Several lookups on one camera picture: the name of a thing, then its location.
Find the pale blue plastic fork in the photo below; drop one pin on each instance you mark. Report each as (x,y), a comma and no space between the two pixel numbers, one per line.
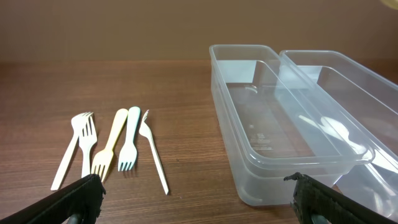
(128,154)

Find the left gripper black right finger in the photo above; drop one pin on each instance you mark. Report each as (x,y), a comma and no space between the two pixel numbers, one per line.
(315,202)

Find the left clear plastic container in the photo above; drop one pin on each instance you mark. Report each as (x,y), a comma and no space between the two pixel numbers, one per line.
(258,98)

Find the thin white plastic fork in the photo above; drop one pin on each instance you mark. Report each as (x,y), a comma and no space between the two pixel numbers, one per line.
(145,131)

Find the yellow plastic fork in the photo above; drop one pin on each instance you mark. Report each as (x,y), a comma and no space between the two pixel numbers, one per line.
(102,159)

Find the clear plastic container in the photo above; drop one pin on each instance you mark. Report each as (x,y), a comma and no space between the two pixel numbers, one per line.
(372,101)
(258,98)

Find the right clear plastic container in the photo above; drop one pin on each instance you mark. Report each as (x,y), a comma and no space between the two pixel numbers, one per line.
(372,101)

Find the white spoon bowl down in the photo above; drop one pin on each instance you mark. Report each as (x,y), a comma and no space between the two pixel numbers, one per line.
(314,123)

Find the white spoon bowl up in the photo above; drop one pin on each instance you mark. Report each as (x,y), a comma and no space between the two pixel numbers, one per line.
(381,159)

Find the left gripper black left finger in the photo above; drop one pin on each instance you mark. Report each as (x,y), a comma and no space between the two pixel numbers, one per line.
(79,202)

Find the leftmost white plastic fork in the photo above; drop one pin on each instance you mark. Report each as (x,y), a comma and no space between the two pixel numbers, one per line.
(77,124)

